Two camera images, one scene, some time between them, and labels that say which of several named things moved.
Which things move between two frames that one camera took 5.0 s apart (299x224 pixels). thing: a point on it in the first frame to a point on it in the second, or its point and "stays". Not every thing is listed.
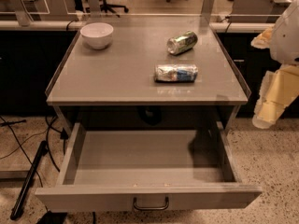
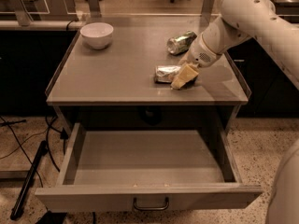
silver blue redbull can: x=176 y=74 stays
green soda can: x=181 y=43 stays
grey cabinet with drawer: x=153 y=72 stays
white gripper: x=286 y=36 to x=199 y=54
